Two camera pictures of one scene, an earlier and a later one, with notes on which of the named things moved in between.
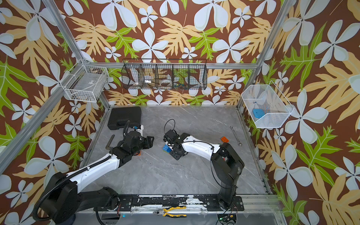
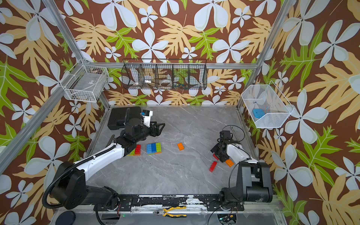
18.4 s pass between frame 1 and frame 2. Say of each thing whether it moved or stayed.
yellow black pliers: stayed
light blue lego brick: moved
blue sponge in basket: stayed
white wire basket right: stayed
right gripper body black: moved
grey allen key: stayed
